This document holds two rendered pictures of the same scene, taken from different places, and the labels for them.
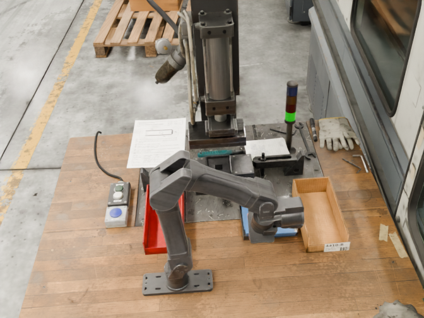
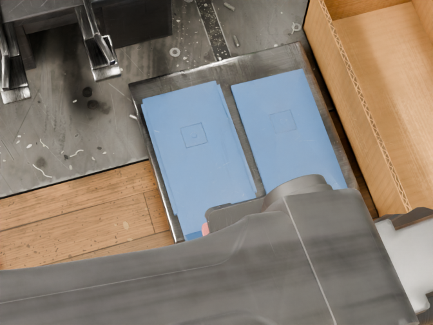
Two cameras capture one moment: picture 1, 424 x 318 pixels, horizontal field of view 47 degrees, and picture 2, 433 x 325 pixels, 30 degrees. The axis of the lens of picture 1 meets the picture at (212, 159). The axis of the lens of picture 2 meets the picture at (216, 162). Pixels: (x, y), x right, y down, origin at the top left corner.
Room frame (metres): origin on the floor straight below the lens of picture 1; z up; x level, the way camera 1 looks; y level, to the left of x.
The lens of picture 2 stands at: (0.76, -0.03, 1.58)
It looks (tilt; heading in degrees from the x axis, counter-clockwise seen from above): 67 degrees down; 338
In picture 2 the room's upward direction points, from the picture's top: 5 degrees clockwise
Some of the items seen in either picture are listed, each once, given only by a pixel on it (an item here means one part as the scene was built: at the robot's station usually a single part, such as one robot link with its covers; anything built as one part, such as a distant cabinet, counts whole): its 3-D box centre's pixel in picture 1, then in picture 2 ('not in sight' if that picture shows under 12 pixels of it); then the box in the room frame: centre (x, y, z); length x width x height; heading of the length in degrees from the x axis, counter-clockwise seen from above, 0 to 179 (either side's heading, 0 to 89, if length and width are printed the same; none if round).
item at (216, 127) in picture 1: (214, 94); not in sight; (1.29, -0.02, 1.22); 0.26 x 0.18 x 0.30; 0
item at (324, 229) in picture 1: (319, 213); (417, 104); (1.03, -0.33, 0.93); 0.25 x 0.13 x 0.08; 0
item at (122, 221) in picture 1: (117, 219); not in sight; (1.09, 0.32, 0.90); 0.07 x 0.07 x 0.06; 0
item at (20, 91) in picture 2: not in sight; (8, 63); (1.14, 0.02, 0.98); 0.07 x 0.02 x 0.01; 0
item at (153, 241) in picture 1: (164, 216); not in sight; (1.06, 0.16, 0.93); 0.25 x 0.12 x 0.06; 0
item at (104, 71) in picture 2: not in sight; (97, 42); (1.14, -0.06, 0.98); 0.07 x 0.02 x 0.01; 0
